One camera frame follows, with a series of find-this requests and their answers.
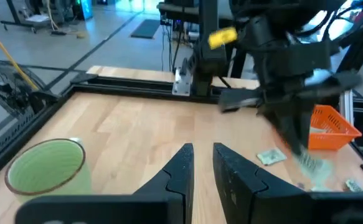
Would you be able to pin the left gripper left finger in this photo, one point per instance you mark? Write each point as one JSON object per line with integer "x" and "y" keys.
{"x": 181, "y": 174}

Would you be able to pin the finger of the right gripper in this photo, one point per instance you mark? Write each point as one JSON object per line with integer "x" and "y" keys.
{"x": 280, "y": 121}
{"x": 301, "y": 124}

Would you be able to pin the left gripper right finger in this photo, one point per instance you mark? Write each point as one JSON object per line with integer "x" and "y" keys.
{"x": 237, "y": 186}

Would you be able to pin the green stevia sweetener packet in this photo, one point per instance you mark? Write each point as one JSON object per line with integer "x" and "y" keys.
{"x": 316, "y": 169}
{"x": 271, "y": 156}
{"x": 354, "y": 185}
{"x": 318, "y": 130}

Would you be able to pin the orange plastic mesh basket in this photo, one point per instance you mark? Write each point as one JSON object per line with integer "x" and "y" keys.
{"x": 333, "y": 130}

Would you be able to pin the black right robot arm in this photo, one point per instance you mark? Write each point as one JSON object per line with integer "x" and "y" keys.
{"x": 212, "y": 62}

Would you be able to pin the green ceramic mug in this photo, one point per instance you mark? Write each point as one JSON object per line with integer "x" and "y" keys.
{"x": 49, "y": 169}

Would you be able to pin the dark floor mat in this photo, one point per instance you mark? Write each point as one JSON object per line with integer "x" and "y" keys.
{"x": 145, "y": 29}

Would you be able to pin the glowing cyan screen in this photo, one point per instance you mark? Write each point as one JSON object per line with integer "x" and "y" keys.
{"x": 86, "y": 7}

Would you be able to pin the black floor fan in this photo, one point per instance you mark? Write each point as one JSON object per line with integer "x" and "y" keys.
{"x": 3, "y": 84}

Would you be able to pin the yellow pole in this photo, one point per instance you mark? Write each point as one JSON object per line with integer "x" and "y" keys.
{"x": 10, "y": 55}

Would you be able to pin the black equipment cart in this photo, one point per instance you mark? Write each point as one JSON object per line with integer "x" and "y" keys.
{"x": 35, "y": 18}

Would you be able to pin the silver metal bracket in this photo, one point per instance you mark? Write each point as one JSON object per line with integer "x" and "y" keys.
{"x": 181, "y": 82}

